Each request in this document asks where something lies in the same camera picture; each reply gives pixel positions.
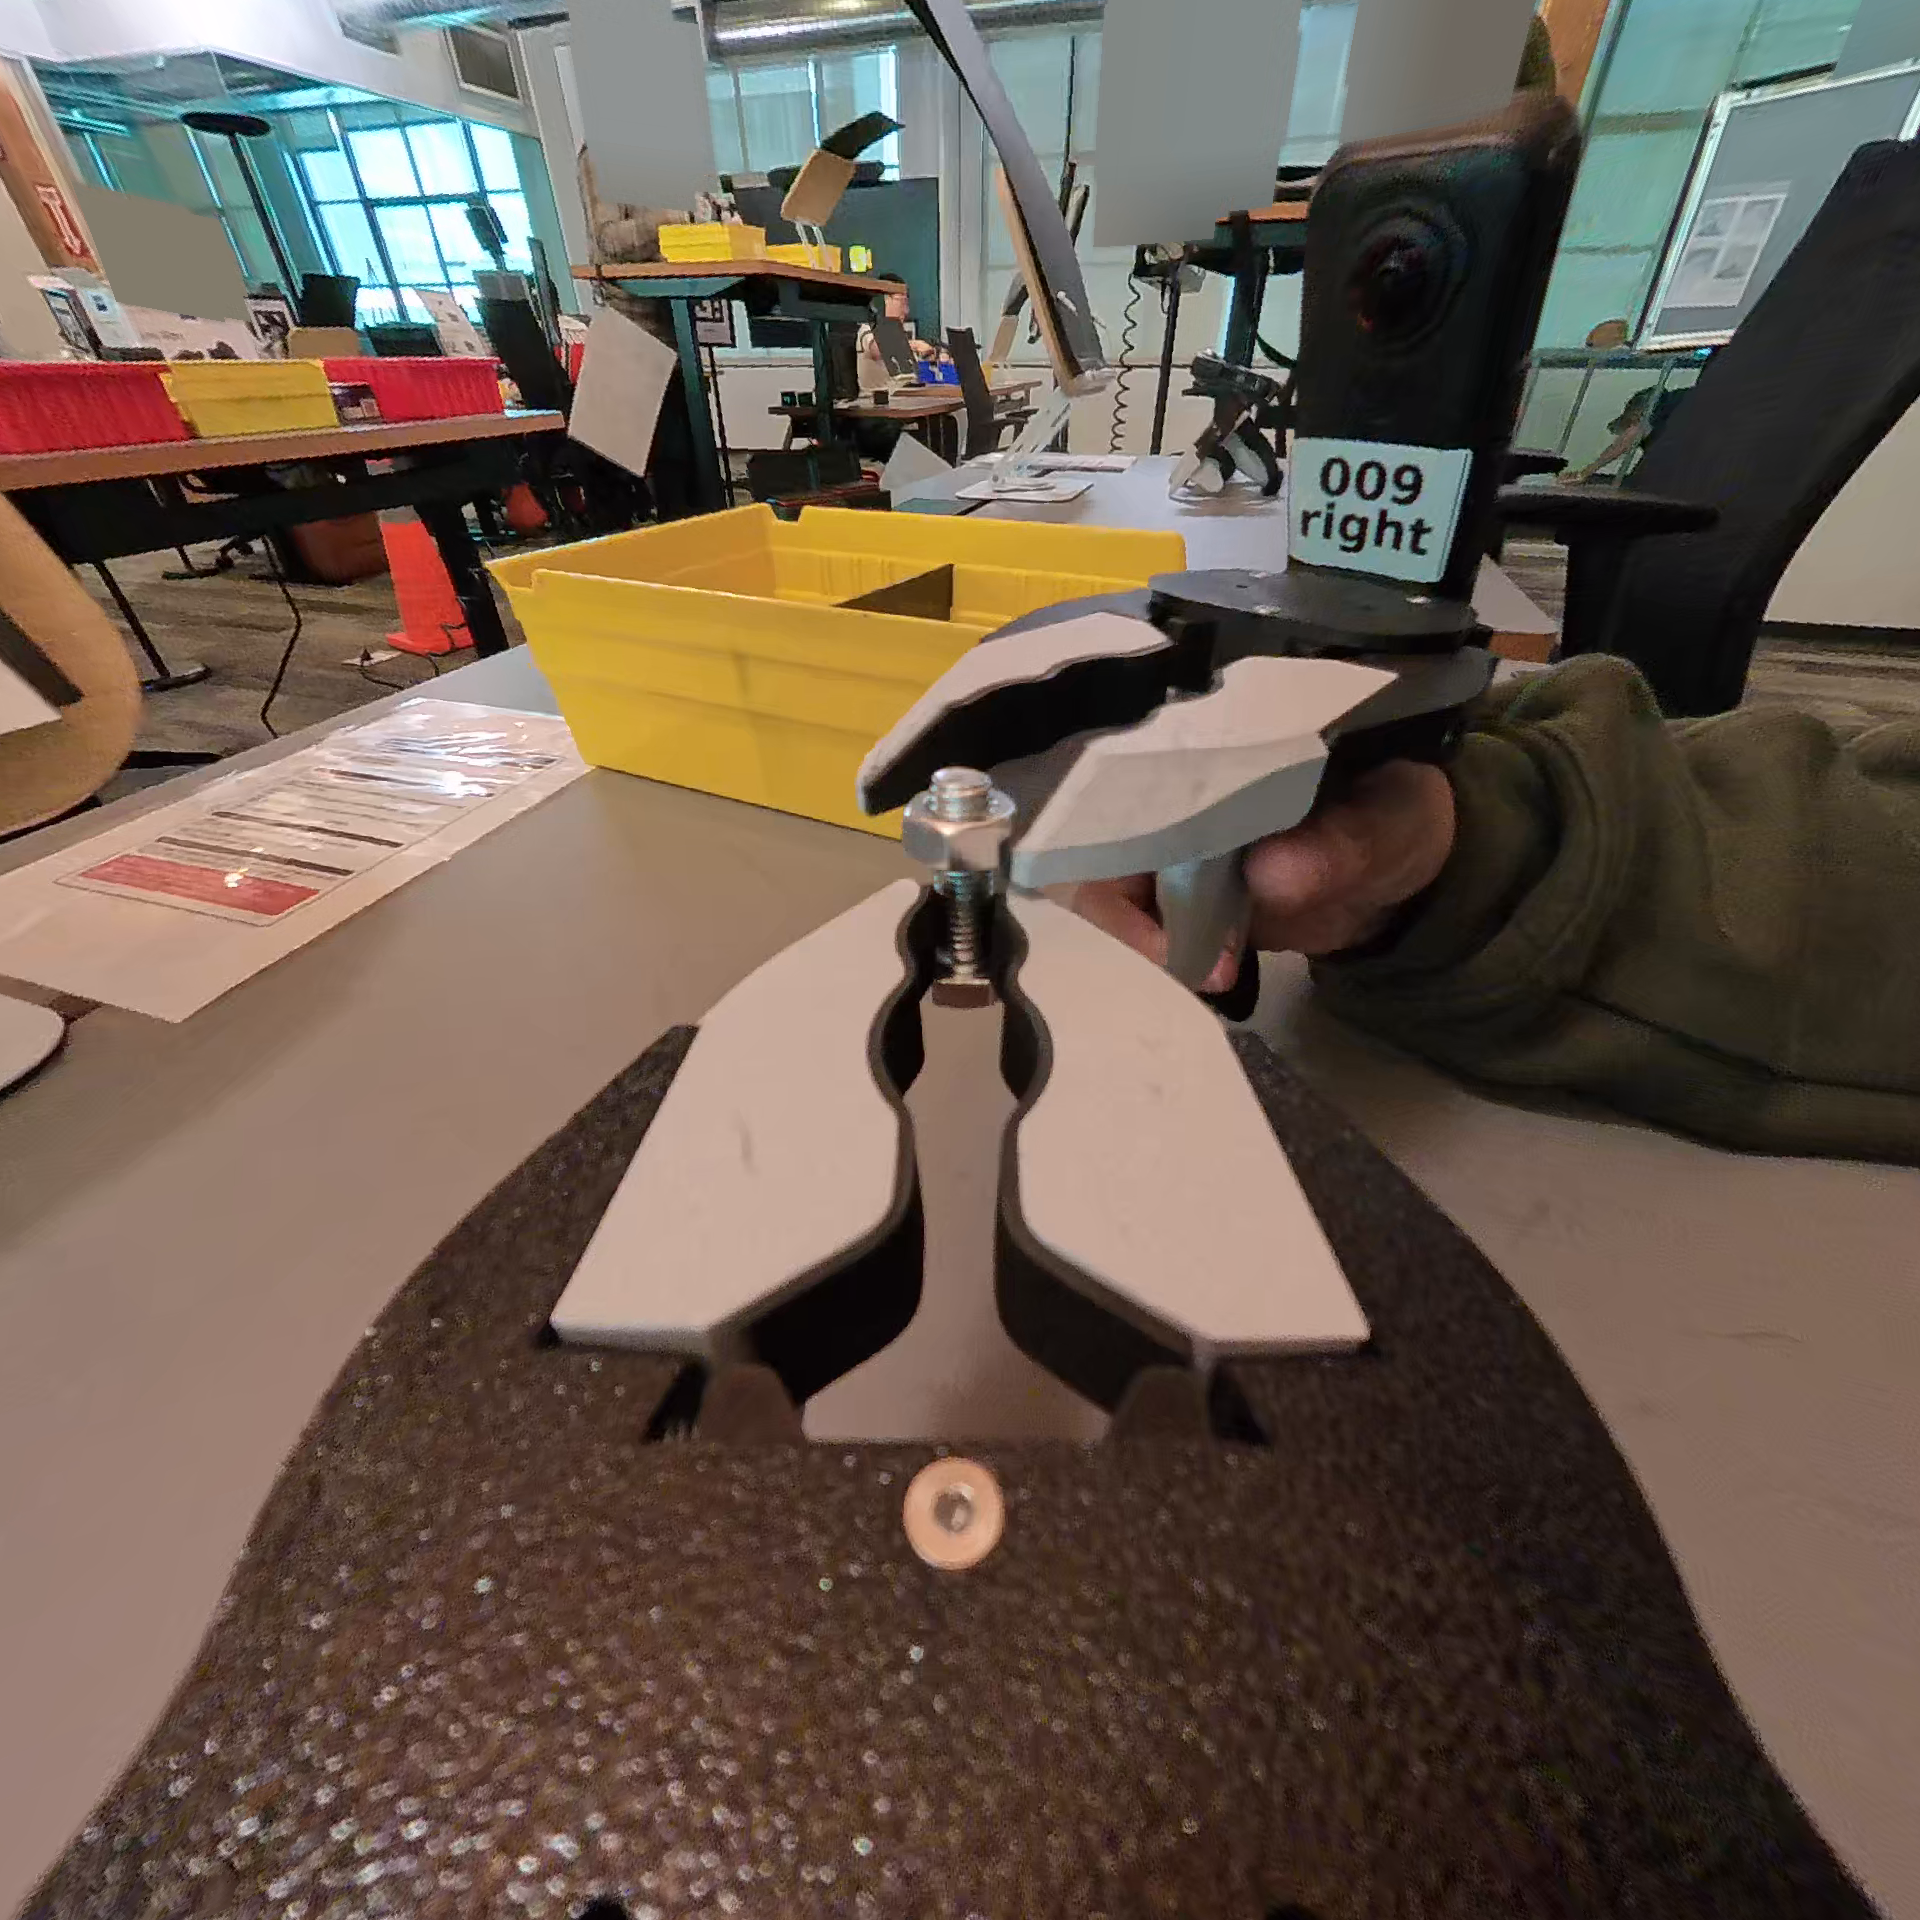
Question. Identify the dark faced document stand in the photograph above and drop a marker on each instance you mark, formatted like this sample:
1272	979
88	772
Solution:
1050	285

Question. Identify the green leg standing desk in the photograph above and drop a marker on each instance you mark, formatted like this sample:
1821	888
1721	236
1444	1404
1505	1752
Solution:
720	272

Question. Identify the grey desk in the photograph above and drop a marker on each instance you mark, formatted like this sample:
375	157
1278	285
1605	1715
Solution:
375	1141

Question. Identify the silver bolt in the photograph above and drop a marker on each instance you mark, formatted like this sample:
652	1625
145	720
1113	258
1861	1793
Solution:
958	917

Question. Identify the person's right hand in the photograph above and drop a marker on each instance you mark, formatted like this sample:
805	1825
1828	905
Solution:
1350	870

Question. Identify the wooden top workbench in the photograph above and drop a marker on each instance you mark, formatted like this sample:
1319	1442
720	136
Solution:
226	448

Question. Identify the red label laminated sheet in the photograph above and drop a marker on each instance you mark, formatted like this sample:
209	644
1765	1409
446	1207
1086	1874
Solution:
226	870

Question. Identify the grey notice board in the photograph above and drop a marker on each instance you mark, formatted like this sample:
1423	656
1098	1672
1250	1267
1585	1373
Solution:
1800	181

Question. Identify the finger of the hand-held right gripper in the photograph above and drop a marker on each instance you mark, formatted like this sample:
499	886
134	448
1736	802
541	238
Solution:
1037	658
1187	766

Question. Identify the wood-edged grey table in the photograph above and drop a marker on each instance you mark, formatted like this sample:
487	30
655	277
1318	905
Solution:
1141	494

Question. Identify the red parts bin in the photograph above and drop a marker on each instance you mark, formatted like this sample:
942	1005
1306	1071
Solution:
420	388
92	404

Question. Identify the black floor lamp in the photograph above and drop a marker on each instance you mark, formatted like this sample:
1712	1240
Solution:
226	125

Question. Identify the small yellow parts bin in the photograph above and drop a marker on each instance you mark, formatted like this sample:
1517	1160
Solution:
256	400
712	243

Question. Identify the silver hex nut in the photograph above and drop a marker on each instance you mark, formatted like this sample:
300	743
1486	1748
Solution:
956	834

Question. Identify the black bin divider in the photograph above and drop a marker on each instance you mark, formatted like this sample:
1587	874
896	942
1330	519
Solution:
909	595

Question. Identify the person's right forearm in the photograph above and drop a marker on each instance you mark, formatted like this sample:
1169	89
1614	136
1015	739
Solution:
1621	898

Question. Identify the large yellow storage bin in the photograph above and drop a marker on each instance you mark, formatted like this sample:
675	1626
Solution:
707	706

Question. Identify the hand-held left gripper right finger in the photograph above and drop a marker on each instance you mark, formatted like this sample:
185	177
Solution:
1187	1187

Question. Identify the black office chair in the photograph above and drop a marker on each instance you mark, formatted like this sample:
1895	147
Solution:
1771	420

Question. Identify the orange traffic cone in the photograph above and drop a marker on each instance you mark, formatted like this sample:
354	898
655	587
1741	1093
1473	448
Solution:
422	592

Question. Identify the black grey gripper device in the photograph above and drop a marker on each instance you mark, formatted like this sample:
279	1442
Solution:
1237	448

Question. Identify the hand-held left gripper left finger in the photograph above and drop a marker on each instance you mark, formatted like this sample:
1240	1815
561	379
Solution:
750	1157

